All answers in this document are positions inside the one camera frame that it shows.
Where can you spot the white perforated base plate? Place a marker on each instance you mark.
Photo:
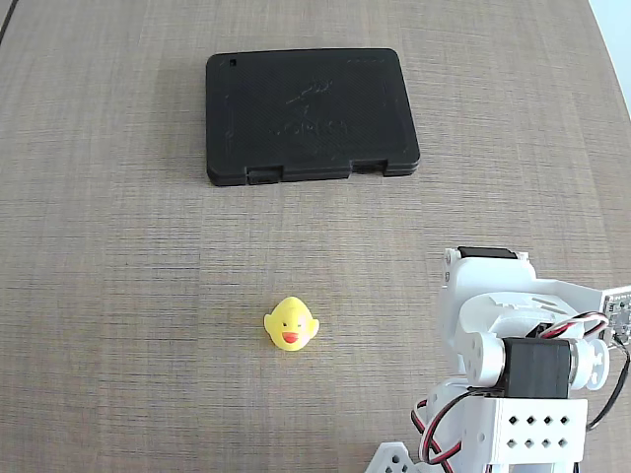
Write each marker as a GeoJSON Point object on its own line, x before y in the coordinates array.
{"type": "Point", "coordinates": [392, 459]}

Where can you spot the yellow rubber duck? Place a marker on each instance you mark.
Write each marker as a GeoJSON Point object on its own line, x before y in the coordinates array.
{"type": "Point", "coordinates": [291, 325]}

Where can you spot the small camera circuit board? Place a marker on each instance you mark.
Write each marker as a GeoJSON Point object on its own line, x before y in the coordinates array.
{"type": "Point", "coordinates": [620, 313]}

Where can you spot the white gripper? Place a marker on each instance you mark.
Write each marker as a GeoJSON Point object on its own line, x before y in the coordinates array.
{"type": "Point", "coordinates": [485, 258]}

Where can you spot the black plastic flat case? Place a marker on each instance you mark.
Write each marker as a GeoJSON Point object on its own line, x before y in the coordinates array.
{"type": "Point", "coordinates": [310, 113]}

